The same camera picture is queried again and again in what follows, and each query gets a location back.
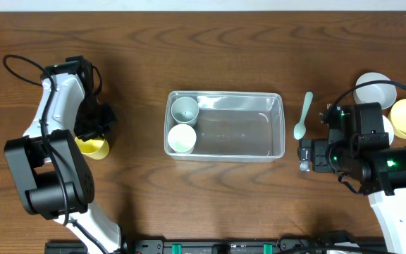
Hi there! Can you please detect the yellow plastic cup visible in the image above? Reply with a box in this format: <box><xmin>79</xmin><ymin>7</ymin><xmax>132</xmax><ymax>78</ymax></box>
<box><xmin>75</xmin><ymin>138</ymin><xmax>110</xmax><ymax>160</ymax></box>

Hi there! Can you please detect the white plastic bowl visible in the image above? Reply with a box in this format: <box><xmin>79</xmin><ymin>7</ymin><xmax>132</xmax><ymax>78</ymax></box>
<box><xmin>383</xmin><ymin>115</ymin><xmax>395</xmax><ymax>145</ymax></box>

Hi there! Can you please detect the cream white plastic cup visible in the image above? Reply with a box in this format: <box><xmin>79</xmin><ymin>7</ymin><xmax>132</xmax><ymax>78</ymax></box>
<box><xmin>167</xmin><ymin>124</ymin><xmax>197</xmax><ymax>154</ymax></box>

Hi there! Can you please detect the grey plastic cup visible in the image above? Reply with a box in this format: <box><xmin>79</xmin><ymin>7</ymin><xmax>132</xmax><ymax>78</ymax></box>
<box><xmin>171</xmin><ymin>97</ymin><xmax>199</xmax><ymax>127</ymax></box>

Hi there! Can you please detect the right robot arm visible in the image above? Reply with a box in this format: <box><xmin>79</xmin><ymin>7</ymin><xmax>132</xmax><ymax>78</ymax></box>
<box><xmin>297</xmin><ymin>102</ymin><xmax>406</xmax><ymax>253</ymax></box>

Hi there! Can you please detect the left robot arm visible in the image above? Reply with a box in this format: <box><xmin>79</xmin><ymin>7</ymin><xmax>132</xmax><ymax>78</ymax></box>
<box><xmin>4</xmin><ymin>56</ymin><xmax>128</xmax><ymax>253</ymax></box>

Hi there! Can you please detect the mint green plastic spoon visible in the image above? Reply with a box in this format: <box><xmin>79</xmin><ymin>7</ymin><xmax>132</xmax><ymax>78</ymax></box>
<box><xmin>293</xmin><ymin>92</ymin><xmax>313</xmax><ymax>140</ymax></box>

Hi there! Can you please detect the clear plastic storage box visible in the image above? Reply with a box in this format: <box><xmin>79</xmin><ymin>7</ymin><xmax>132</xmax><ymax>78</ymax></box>
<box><xmin>164</xmin><ymin>90</ymin><xmax>286</xmax><ymax>162</ymax></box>

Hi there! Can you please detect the grey plastic bowl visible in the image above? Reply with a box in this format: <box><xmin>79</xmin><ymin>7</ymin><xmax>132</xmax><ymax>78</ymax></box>
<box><xmin>353</xmin><ymin>72</ymin><xmax>397</xmax><ymax>109</ymax></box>

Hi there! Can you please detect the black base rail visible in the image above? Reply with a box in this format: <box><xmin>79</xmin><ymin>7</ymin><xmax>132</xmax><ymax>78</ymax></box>
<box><xmin>44</xmin><ymin>231</ymin><xmax>389</xmax><ymax>254</ymax></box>

